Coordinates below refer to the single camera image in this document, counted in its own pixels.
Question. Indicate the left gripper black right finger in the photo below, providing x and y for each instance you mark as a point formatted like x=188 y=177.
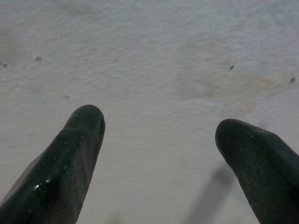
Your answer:
x=264 y=168

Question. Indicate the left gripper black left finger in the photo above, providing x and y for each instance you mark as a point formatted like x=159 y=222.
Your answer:
x=60 y=168

